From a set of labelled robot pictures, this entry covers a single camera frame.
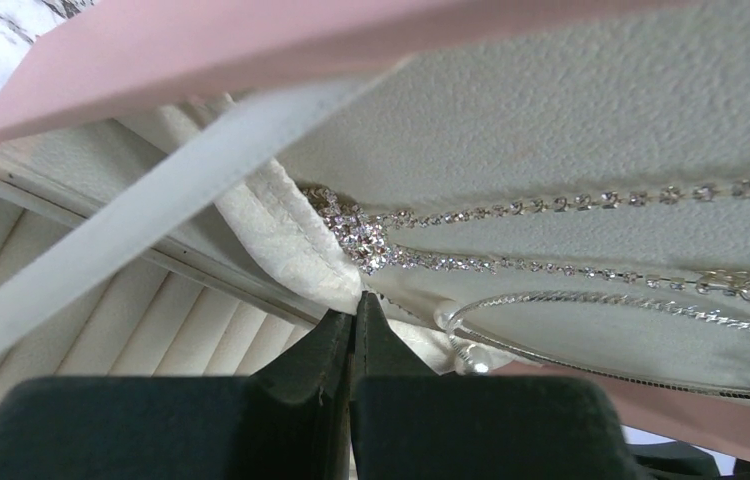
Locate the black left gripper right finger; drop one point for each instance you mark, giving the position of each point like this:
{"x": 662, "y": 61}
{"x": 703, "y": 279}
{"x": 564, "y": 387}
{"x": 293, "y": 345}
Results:
{"x": 408, "y": 422}

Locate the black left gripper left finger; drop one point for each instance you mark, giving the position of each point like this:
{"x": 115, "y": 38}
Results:
{"x": 286, "y": 421}

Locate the pink jewelry box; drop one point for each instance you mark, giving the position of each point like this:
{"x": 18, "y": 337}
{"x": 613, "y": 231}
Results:
{"x": 609, "y": 156}

